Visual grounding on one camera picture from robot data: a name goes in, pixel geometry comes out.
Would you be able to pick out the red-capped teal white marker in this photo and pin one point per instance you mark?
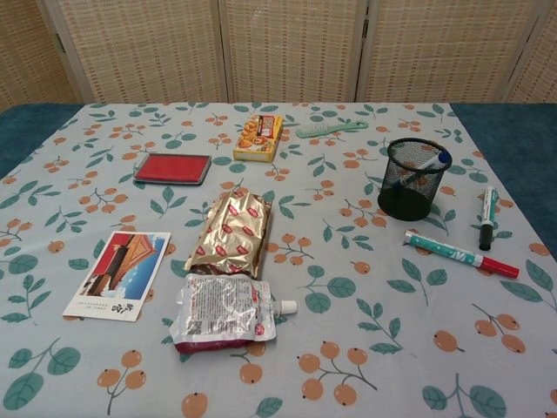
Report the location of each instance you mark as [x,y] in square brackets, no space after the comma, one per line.
[452,253]

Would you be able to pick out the black-capped teal white marker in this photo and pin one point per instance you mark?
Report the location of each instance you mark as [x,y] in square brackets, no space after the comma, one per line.
[489,209]

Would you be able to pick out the black mesh pen holder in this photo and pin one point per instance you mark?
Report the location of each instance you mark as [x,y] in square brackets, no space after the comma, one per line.
[404,209]

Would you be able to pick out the gold foil snack pack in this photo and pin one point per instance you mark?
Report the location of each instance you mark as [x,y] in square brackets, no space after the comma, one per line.
[232,231]

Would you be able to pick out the yellow food box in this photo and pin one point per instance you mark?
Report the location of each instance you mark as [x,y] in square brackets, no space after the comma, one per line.
[257,139]

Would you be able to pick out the green plastic comb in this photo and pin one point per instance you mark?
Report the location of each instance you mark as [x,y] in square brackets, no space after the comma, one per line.
[317,130]

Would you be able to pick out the red ink stamp pad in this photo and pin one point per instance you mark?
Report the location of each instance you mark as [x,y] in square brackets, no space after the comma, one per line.
[172,169]

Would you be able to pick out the white spout drink pouch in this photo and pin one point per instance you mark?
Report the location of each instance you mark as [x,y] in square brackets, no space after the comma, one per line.
[217,309]

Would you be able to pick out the floral leaf print tablecloth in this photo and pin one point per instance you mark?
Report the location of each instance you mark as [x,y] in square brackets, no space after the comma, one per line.
[330,339]

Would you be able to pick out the woven folding screen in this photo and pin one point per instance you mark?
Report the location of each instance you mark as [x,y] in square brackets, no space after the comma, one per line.
[283,48]

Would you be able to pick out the blue-capped white marker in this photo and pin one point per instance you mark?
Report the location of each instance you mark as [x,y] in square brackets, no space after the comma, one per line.
[437,161]

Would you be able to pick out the red building postcard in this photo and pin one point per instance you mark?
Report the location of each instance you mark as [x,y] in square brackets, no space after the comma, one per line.
[122,274]

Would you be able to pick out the teal blue table cover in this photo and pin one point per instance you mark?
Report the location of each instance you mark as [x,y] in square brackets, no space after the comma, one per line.
[513,135]

